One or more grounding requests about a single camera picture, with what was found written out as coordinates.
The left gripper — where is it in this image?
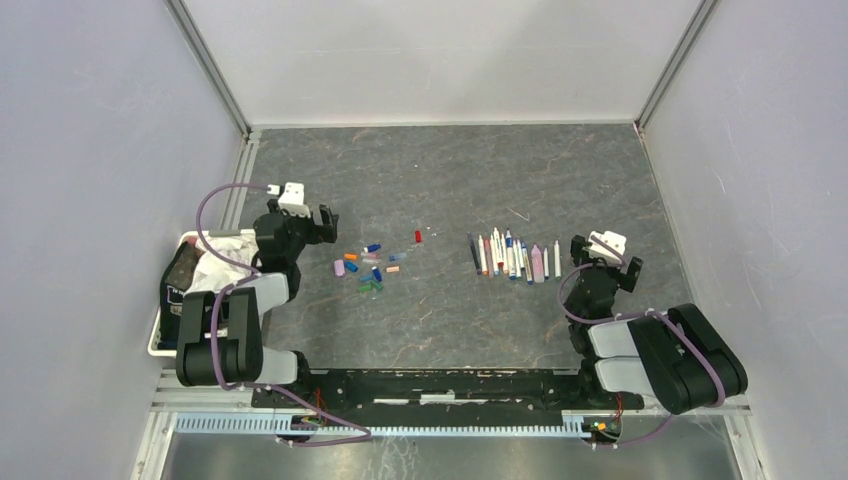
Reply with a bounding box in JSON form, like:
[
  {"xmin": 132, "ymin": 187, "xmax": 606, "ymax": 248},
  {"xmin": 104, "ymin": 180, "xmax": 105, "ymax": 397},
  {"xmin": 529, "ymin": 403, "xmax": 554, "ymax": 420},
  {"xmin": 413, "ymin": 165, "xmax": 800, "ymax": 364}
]
[{"xmin": 268, "ymin": 199, "xmax": 338, "ymax": 263}]

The dark blue capped marker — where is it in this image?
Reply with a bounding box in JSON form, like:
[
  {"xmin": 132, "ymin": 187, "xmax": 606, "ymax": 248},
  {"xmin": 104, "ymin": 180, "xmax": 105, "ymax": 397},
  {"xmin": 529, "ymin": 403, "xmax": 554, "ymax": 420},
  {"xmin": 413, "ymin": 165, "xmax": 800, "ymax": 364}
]
[{"xmin": 542, "ymin": 246, "xmax": 550, "ymax": 281}]

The pink highlighter cap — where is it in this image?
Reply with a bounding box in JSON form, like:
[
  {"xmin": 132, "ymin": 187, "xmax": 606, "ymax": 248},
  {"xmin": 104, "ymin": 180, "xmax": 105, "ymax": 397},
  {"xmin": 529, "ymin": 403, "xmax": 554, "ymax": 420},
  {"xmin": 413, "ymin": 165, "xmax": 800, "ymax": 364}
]
[{"xmin": 333, "ymin": 259, "xmax": 346, "ymax": 278}]

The orange marker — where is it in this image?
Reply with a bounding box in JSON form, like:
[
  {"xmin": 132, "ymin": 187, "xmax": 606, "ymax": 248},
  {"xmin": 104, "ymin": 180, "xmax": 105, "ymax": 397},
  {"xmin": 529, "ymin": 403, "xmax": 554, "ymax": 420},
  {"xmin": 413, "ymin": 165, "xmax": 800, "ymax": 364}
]
[{"xmin": 496, "ymin": 231, "xmax": 509, "ymax": 276}]

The pink white marker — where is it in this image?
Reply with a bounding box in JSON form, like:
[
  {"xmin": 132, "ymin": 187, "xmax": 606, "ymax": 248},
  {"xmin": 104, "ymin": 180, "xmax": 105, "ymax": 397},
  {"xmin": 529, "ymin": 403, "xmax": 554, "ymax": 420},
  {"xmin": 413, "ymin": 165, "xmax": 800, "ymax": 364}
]
[{"xmin": 483, "ymin": 237, "xmax": 496, "ymax": 278}]

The white long nib marker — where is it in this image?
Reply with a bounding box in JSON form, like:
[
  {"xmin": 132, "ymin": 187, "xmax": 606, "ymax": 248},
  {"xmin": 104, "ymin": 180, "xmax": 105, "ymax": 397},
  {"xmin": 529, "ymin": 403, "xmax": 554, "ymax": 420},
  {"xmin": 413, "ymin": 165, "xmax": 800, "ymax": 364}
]
[{"xmin": 478, "ymin": 235, "xmax": 489, "ymax": 276}]

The dark navy thin pen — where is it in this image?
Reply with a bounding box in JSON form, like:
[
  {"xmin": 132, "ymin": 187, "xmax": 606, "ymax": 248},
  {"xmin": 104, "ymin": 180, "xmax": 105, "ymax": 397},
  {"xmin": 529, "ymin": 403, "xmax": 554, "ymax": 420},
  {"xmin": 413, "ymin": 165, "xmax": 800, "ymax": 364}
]
[{"xmin": 467, "ymin": 232, "xmax": 482, "ymax": 275}]

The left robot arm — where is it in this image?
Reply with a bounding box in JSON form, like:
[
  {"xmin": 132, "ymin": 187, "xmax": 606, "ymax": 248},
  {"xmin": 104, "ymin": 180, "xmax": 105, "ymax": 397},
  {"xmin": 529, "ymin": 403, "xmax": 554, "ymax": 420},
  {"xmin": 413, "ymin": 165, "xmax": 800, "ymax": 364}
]
[{"xmin": 176, "ymin": 201, "xmax": 339, "ymax": 408}]

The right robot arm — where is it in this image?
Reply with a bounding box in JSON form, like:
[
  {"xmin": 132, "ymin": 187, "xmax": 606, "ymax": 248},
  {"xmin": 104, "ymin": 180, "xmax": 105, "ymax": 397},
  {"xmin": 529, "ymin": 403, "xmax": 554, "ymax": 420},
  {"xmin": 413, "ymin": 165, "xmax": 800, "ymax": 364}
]
[{"xmin": 557, "ymin": 231, "xmax": 749, "ymax": 415}]

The crumpled white cloth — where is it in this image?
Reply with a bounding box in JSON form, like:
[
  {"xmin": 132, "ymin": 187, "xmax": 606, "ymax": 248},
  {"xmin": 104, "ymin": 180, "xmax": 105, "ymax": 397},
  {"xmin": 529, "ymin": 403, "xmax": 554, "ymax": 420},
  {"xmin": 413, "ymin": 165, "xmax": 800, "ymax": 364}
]
[{"xmin": 186, "ymin": 234, "xmax": 258, "ymax": 294}]

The black box in basket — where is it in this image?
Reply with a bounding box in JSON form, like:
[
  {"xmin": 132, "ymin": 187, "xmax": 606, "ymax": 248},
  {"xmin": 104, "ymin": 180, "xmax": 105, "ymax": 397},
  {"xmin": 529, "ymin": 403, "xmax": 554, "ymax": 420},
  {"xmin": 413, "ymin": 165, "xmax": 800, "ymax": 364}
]
[{"xmin": 156, "ymin": 241, "xmax": 200, "ymax": 350}]

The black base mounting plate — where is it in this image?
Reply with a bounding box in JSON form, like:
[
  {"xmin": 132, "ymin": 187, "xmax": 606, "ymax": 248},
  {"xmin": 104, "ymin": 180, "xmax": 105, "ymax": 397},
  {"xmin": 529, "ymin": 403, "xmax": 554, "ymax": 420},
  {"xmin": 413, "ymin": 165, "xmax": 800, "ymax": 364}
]
[{"xmin": 289, "ymin": 368, "xmax": 645, "ymax": 430}]

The white plastic basket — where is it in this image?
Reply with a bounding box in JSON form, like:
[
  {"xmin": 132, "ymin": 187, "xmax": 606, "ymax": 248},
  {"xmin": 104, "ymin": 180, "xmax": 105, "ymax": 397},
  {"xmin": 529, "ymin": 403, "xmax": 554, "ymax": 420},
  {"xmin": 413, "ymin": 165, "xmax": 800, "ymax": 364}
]
[{"xmin": 147, "ymin": 229, "xmax": 259, "ymax": 359}]

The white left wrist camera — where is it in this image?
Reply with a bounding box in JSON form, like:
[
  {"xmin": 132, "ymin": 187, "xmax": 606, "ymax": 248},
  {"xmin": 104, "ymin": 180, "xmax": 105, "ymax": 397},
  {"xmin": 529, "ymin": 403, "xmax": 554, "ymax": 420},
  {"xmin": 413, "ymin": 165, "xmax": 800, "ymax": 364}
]
[{"xmin": 277, "ymin": 182, "xmax": 312, "ymax": 218}]

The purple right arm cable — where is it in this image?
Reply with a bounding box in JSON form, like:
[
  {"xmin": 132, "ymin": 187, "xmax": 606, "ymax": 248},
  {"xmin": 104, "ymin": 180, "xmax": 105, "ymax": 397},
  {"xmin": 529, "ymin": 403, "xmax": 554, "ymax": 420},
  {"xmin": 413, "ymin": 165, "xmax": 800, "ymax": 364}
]
[{"xmin": 557, "ymin": 237, "xmax": 727, "ymax": 447}]

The slotted cable duct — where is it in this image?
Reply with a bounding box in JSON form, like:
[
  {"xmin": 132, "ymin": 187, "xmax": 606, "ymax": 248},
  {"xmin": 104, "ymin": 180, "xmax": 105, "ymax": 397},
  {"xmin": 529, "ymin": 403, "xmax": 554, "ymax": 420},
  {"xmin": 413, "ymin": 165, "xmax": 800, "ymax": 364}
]
[{"xmin": 173, "ymin": 413, "xmax": 621, "ymax": 439}]

